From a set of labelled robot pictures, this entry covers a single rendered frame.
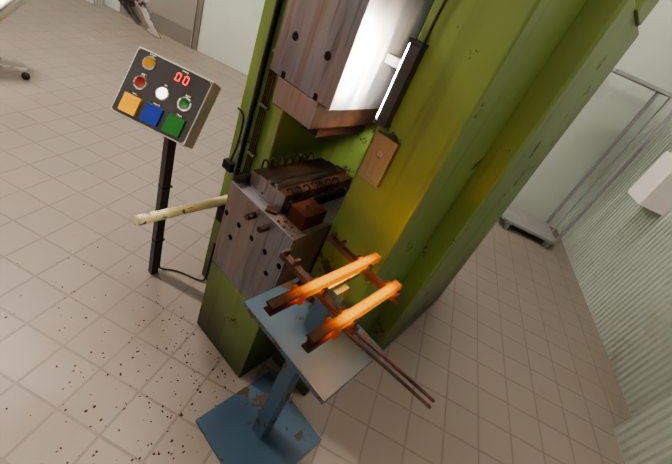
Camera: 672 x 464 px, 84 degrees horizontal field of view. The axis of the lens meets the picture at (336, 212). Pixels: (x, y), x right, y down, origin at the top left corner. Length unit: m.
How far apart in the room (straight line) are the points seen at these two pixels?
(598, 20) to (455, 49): 0.53
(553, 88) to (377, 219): 0.75
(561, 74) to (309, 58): 0.84
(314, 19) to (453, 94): 0.47
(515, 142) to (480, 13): 0.57
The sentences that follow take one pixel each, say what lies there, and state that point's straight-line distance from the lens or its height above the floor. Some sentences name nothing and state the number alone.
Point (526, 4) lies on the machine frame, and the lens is 1.12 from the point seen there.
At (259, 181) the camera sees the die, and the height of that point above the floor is 0.96.
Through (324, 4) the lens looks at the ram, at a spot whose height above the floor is 1.63.
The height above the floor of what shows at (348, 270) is 1.03.
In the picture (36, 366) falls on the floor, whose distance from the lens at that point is 2.07.
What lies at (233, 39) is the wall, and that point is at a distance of 5.89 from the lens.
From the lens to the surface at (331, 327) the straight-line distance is 0.94.
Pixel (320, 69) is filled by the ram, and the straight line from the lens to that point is 1.23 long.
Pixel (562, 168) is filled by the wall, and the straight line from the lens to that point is 5.37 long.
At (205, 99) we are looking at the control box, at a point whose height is 1.13.
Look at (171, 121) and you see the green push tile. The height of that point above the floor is 1.02.
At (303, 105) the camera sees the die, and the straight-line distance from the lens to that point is 1.28.
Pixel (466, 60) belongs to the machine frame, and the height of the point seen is 1.65.
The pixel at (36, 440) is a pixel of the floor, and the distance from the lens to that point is 1.93.
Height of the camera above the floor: 1.74
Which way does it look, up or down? 32 degrees down
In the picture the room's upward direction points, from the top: 24 degrees clockwise
